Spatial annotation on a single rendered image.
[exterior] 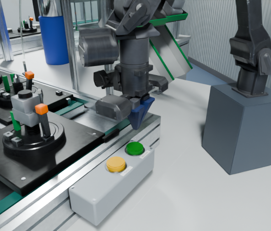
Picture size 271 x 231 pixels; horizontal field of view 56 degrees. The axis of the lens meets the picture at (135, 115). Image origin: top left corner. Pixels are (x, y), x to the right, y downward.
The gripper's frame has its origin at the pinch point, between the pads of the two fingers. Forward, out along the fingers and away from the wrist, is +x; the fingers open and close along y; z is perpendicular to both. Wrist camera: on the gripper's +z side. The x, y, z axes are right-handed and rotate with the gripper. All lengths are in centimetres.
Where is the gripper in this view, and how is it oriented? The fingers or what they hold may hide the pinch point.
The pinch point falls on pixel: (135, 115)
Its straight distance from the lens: 55.8
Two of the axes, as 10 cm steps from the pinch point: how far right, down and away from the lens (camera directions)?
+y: -5.7, 4.0, -7.2
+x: 0.2, 8.8, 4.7
